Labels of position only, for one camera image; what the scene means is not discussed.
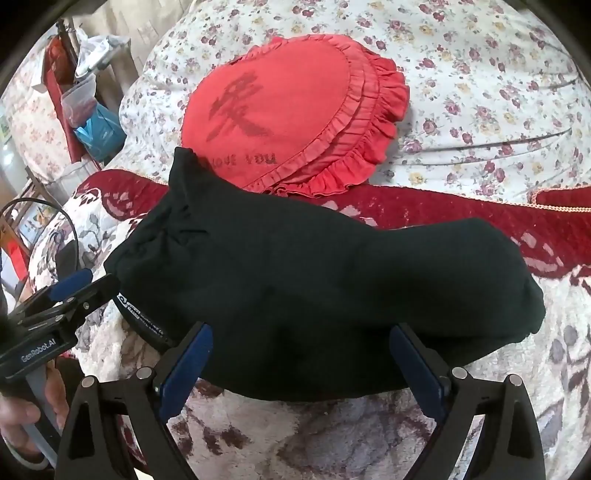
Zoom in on clear plastic container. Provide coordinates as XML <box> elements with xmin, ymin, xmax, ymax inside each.
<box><xmin>61</xmin><ymin>74</ymin><xmax>97</xmax><ymax>128</ymax></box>

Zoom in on black cable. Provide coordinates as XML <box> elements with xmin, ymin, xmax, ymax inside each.
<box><xmin>0</xmin><ymin>197</ymin><xmax>82</xmax><ymax>273</ymax></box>

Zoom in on black pants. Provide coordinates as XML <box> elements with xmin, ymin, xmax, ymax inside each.
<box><xmin>104</xmin><ymin>148</ymin><xmax>545</xmax><ymax>402</ymax></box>

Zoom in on person's left hand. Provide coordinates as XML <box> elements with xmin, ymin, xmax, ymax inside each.
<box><xmin>1</xmin><ymin>360</ymin><xmax>69</xmax><ymax>459</ymax></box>

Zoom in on white floral quilt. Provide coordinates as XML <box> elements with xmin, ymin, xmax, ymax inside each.
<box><xmin>113</xmin><ymin>1</ymin><xmax>590</xmax><ymax>203</ymax></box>

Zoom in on red and white fleece blanket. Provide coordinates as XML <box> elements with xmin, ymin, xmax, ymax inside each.
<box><xmin>31</xmin><ymin>170</ymin><xmax>590</xmax><ymax>479</ymax></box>

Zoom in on red heart-shaped ruffled pillow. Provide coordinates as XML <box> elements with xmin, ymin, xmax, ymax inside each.
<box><xmin>181</xmin><ymin>34</ymin><xmax>410</xmax><ymax>197</ymax></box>

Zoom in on blue plastic bag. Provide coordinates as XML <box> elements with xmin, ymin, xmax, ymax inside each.
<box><xmin>74</xmin><ymin>103</ymin><xmax>126</xmax><ymax>164</ymax></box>

